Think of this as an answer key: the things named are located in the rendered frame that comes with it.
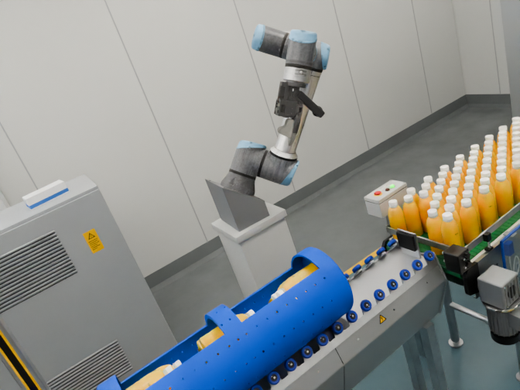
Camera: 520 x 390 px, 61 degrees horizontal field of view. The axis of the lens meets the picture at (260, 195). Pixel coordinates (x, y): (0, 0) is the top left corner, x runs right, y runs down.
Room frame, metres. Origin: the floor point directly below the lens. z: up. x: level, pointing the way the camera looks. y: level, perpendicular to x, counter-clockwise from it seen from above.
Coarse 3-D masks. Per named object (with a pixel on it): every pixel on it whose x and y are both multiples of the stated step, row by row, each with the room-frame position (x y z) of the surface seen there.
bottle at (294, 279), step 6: (312, 264) 1.42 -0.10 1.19; (300, 270) 1.41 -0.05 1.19; (306, 270) 1.40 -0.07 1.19; (312, 270) 1.40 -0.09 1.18; (294, 276) 1.38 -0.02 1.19; (300, 276) 1.38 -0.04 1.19; (306, 276) 1.38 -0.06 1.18; (288, 282) 1.37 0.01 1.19; (294, 282) 1.36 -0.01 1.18; (282, 288) 1.37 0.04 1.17; (288, 288) 1.35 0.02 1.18
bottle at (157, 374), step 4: (152, 372) 1.15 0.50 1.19; (156, 372) 1.14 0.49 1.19; (160, 372) 1.14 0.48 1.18; (164, 372) 1.15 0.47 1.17; (144, 376) 1.14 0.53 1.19; (148, 376) 1.13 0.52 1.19; (152, 376) 1.13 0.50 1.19; (156, 376) 1.13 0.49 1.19; (160, 376) 1.13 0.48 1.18; (140, 380) 1.13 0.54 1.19; (144, 380) 1.12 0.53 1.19; (148, 380) 1.12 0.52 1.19; (152, 380) 1.12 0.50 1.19; (156, 380) 1.12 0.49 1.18; (136, 384) 1.12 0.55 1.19; (140, 384) 1.11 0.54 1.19; (144, 384) 1.11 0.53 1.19; (148, 384) 1.11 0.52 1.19; (128, 388) 1.11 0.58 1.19; (132, 388) 1.10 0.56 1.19; (136, 388) 1.10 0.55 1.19; (140, 388) 1.10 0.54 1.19; (144, 388) 1.10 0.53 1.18
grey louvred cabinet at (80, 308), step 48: (96, 192) 2.63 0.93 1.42; (0, 240) 2.40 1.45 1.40; (48, 240) 2.48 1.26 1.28; (96, 240) 2.58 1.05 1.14; (0, 288) 2.35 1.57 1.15; (48, 288) 2.43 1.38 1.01; (96, 288) 2.52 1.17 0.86; (144, 288) 2.63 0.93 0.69; (48, 336) 2.38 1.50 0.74; (96, 336) 2.47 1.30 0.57; (144, 336) 2.57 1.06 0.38; (0, 384) 2.24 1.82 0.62; (48, 384) 2.32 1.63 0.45; (96, 384) 2.40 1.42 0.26
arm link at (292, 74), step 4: (288, 68) 1.49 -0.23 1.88; (292, 68) 1.48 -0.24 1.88; (296, 68) 1.47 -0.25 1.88; (300, 68) 1.47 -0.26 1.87; (284, 72) 1.51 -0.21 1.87; (288, 72) 1.48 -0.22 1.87; (292, 72) 1.47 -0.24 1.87; (296, 72) 1.47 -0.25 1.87; (300, 72) 1.46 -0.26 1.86; (304, 72) 1.47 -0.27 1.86; (308, 72) 1.48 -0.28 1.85; (284, 76) 1.50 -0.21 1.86; (288, 76) 1.48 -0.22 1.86; (292, 76) 1.47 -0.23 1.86; (296, 76) 1.47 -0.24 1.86; (300, 76) 1.47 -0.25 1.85; (304, 76) 1.47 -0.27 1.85; (308, 76) 1.48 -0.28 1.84; (288, 80) 1.50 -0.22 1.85; (292, 80) 1.48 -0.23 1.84; (296, 80) 1.47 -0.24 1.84; (300, 80) 1.46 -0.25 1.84; (304, 80) 1.47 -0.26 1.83; (308, 80) 1.48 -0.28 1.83
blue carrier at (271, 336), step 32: (320, 256) 1.40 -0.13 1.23; (320, 288) 1.30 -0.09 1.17; (224, 320) 1.22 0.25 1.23; (256, 320) 1.21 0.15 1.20; (288, 320) 1.22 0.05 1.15; (320, 320) 1.25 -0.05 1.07; (192, 352) 1.33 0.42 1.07; (224, 352) 1.13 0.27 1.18; (256, 352) 1.15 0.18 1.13; (288, 352) 1.19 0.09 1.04; (128, 384) 1.23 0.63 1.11; (160, 384) 1.07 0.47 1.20; (192, 384) 1.07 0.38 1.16; (224, 384) 1.09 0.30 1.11
